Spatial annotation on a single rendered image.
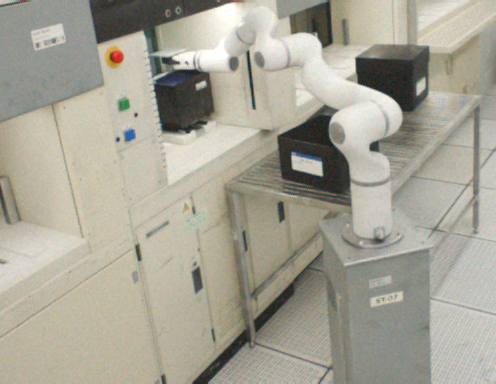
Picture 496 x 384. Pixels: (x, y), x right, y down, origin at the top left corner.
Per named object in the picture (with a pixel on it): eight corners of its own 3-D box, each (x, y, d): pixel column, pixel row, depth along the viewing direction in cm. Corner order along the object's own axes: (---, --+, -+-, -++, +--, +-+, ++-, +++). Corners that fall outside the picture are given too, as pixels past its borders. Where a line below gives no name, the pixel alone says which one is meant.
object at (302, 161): (279, 178, 243) (275, 136, 237) (323, 153, 263) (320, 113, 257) (339, 194, 226) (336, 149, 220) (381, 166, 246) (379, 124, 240)
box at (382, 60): (413, 112, 301) (412, 59, 292) (356, 108, 314) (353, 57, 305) (430, 94, 324) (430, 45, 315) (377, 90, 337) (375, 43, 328)
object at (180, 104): (180, 139, 252) (167, 60, 240) (142, 133, 262) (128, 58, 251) (218, 119, 271) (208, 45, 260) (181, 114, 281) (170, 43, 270)
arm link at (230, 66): (208, 43, 246) (196, 61, 242) (236, 45, 240) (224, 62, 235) (217, 59, 252) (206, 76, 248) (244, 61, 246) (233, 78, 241)
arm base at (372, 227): (413, 241, 193) (412, 185, 186) (353, 253, 189) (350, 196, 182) (390, 213, 210) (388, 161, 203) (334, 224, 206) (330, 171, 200)
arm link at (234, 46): (252, 1, 227) (219, 38, 252) (232, 32, 219) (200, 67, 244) (272, 17, 229) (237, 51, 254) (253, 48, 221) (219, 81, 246)
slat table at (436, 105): (378, 392, 240) (369, 210, 213) (247, 347, 270) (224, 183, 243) (479, 232, 342) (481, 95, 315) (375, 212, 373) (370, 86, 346)
